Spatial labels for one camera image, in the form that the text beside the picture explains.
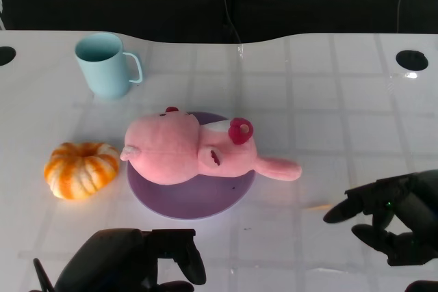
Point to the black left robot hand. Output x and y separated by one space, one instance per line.
113 258

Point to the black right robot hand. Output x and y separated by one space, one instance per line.
410 199

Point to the pink plush beaver doll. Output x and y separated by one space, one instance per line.
164 148

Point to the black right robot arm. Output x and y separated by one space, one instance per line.
422 287

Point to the lavender round plate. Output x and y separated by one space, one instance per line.
191 199

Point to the orange white striped pumpkin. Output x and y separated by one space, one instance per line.
80 170

